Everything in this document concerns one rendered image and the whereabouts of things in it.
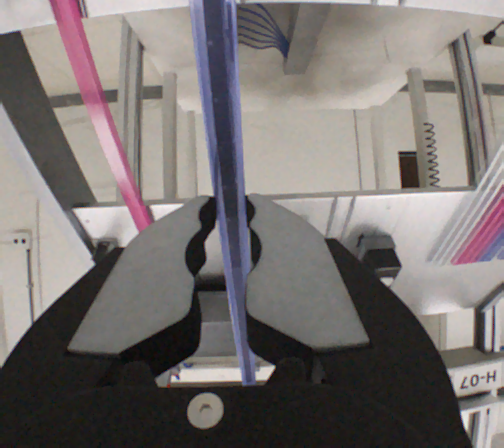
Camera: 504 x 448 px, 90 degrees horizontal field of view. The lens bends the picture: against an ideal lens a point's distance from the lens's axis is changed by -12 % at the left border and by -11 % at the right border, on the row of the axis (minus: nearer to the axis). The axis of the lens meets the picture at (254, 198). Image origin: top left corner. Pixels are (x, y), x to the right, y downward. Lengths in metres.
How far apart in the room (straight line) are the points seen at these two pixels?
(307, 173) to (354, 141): 0.42
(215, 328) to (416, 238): 0.29
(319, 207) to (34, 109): 0.30
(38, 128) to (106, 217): 0.11
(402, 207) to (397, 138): 1.98
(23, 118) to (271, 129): 1.87
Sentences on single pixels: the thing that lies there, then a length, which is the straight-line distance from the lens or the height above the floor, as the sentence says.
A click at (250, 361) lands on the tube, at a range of 0.27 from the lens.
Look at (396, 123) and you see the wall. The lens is 2.36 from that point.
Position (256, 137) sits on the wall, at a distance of 2.06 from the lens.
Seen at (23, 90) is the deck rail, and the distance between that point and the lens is 0.32.
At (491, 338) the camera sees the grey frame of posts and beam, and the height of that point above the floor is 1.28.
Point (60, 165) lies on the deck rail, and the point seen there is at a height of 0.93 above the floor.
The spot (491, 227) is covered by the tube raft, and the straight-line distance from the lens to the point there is 0.45.
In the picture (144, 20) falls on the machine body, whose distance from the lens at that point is 0.63.
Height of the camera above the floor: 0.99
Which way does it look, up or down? 4 degrees down
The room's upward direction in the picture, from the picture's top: 177 degrees clockwise
